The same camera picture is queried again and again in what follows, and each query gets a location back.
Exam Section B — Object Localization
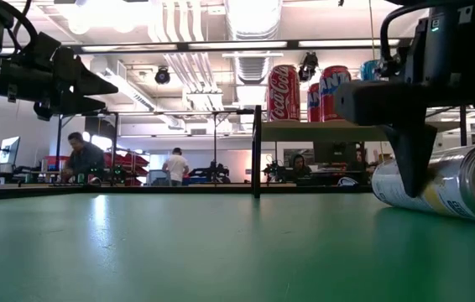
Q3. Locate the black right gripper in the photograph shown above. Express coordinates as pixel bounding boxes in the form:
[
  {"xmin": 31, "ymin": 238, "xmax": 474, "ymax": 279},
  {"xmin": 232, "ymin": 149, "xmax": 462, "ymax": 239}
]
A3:
[{"xmin": 333, "ymin": 2, "xmax": 475, "ymax": 199}]

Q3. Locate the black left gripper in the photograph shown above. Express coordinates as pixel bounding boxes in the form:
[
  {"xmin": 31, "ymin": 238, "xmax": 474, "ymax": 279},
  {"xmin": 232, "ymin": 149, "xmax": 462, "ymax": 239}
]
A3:
[{"xmin": 30, "ymin": 43, "xmax": 120, "ymax": 122}]

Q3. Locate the white Celsius can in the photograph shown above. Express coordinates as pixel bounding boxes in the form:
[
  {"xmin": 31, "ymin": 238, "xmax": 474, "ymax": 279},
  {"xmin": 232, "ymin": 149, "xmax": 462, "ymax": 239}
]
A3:
[{"xmin": 370, "ymin": 141, "xmax": 475, "ymax": 223}]

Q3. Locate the blue silver Red Bull can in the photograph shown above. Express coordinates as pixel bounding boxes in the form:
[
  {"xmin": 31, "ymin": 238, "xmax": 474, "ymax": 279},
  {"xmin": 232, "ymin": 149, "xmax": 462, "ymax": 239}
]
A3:
[{"xmin": 359, "ymin": 59, "xmax": 384, "ymax": 83}]

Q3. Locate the red Fanta can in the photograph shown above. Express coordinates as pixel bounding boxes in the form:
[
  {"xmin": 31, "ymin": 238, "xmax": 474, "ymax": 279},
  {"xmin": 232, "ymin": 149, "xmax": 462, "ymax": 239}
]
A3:
[
  {"xmin": 319, "ymin": 65, "xmax": 352, "ymax": 123},
  {"xmin": 306, "ymin": 82, "xmax": 321, "ymax": 123}
]

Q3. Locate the red Coca-Cola can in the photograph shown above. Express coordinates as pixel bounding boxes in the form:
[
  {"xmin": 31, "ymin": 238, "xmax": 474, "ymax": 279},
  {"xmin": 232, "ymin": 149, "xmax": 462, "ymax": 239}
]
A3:
[{"xmin": 266, "ymin": 64, "xmax": 302, "ymax": 123}]

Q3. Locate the person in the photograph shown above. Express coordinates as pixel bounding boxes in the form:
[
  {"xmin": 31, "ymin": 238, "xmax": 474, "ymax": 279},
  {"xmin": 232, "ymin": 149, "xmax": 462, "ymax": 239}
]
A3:
[
  {"xmin": 61, "ymin": 131, "xmax": 107, "ymax": 185},
  {"xmin": 290, "ymin": 154, "xmax": 313, "ymax": 182},
  {"xmin": 352, "ymin": 147, "xmax": 369, "ymax": 173},
  {"xmin": 160, "ymin": 147, "xmax": 191, "ymax": 188}
]

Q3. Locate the black ceiling spotlight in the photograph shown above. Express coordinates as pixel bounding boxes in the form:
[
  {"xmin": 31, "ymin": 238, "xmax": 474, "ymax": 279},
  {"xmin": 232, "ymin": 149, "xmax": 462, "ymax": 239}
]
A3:
[
  {"xmin": 298, "ymin": 50, "xmax": 321, "ymax": 83},
  {"xmin": 154, "ymin": 66, "xmax": 171, "ymax": 86}
]

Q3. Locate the red bin storage rack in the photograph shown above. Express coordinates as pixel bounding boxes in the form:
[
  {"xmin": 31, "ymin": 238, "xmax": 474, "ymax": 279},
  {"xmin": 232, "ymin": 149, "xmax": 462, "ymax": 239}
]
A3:
[{"xmin": 105, "ymin": 151, "xmax": 151, "ymax": 186}]

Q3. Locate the silver computer monitor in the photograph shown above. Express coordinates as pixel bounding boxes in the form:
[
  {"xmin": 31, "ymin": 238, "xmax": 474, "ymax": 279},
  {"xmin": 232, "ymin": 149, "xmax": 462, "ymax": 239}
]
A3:
[{"xmin": 0, "ymin": 135, "xmax": 22, "ymax": 174}]

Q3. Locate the black computer monitor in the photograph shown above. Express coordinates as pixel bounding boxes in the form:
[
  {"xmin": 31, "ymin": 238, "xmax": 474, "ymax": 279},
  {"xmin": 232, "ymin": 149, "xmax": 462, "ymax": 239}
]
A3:
[{"xmin": 312, "ymin": 141, "xmax": 359, "ymax": 167}]

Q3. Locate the black overhead light bar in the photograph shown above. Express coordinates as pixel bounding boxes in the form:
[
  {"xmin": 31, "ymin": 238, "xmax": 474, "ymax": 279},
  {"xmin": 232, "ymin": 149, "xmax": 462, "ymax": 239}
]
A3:
[{"xmin": 69, "ymin": 37, "xmax": 402, "ymax": 55}]

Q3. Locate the green table mat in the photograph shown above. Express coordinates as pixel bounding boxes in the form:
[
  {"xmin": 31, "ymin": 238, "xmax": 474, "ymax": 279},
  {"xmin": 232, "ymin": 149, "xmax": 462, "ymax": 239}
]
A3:
[{"xmin": 0, "ymin": 191, "xmax": 475, "ymax": 302}]

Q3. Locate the white air duct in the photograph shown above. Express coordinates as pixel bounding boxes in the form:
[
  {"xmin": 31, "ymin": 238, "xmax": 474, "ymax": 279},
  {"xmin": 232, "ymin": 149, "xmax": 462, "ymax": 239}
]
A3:
[{"xmin": 88, "ymin": 54, "xmax": 186, "ymax": 130}]

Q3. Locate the black gantry frame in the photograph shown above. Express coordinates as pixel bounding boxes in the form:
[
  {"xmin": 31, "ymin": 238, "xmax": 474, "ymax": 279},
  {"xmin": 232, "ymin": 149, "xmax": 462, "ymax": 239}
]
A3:
[{"xmin": 52, "ymin": 109, "xmax": 121, "ymax": 185}]

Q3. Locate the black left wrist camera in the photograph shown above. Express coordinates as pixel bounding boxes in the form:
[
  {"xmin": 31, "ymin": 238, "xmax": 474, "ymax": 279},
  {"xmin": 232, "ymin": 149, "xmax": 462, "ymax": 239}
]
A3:
[{"xmin": 21, "ymin": 31, "xmax": 61, "ymax": 70}]

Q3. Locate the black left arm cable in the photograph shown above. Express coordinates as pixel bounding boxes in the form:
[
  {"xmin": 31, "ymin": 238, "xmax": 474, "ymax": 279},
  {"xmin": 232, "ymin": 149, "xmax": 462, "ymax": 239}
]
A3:
[{"xmin": 0, "ymin": 0, "xmax": 39, "ymax": 47}]

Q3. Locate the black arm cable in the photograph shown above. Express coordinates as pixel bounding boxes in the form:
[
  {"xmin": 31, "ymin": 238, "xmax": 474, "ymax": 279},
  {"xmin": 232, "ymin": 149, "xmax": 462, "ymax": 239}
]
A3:
[
  {"xmin": 378, "ymin": 3, "xmax": 431, "ymax": 79},
  {"xmin": 0, "ymin": 0, "xmax": 39, "ymax": 47}
]

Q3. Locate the black aluminium table frame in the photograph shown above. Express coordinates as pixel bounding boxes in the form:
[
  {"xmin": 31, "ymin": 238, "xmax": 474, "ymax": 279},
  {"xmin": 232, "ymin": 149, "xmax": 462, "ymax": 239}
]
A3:
[{"xmin": 0, "ymin": 183, "xmax": 375, "ymax": 202}]

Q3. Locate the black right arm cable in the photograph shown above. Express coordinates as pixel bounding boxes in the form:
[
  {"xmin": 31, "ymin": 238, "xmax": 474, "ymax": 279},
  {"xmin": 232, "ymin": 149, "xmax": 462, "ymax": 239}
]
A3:
[{"xmin": 378, "ymin": 3, "xmax": 431, "ymax": 79}]

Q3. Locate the black camera stand pole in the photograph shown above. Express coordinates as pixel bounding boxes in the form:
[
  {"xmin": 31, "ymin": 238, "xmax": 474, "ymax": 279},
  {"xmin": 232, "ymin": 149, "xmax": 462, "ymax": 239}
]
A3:
[{"xmin": 211, "ymin": 111, "xmax": 220, "ymax": 185}]

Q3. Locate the wooden shelf with black frame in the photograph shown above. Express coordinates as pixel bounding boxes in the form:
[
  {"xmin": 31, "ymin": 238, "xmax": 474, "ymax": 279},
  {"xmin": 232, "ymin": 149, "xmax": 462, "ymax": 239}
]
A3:
[{"xmin": 252, "ymin": 104, "xmax": 473, "ymax": 199}]

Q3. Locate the silver ribbed duct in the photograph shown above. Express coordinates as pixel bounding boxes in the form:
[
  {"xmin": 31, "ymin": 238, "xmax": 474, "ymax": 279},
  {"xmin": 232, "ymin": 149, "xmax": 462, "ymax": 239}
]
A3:
[{"xmin": 225, "ymin": 0, "xmax": 284, "ymax": 85}]

